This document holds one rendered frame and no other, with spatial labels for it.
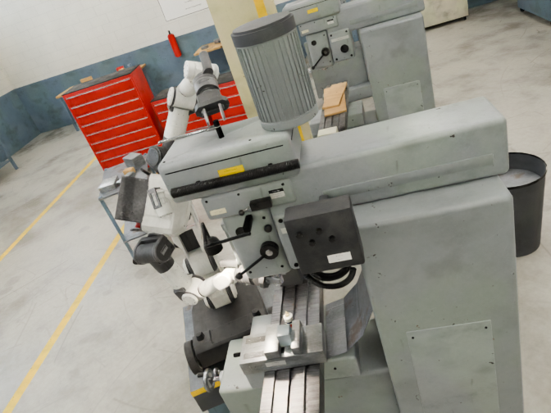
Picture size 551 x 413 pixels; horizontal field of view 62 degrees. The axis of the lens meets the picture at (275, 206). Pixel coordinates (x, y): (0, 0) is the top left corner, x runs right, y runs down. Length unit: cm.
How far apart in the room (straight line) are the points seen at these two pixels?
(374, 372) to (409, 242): 75
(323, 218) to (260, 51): 52
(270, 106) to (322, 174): 29
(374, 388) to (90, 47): 1068
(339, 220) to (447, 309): 63
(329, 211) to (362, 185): 28
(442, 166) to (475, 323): 61
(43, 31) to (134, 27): 216
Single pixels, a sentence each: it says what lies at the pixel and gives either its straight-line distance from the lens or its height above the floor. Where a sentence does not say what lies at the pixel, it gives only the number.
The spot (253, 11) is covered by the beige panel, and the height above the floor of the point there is 204.
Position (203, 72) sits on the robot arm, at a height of 208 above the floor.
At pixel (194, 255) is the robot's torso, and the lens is 254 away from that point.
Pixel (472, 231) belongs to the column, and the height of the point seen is 145.
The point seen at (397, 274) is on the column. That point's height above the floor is 133.
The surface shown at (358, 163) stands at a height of 172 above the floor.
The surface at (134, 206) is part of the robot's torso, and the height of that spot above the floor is 161.
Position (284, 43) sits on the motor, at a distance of 143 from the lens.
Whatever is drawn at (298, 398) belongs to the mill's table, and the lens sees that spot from 187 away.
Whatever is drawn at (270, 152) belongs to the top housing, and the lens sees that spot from 149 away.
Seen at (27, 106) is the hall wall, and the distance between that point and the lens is 1322.
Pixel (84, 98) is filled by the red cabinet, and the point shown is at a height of 132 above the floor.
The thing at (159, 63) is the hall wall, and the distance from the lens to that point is 1140.
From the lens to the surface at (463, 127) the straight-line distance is 155.
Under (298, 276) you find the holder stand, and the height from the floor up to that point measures 101.
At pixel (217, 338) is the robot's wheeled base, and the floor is 59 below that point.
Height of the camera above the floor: 241
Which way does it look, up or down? 29 degrees down
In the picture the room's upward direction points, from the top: 20 degrees counter-clockwise
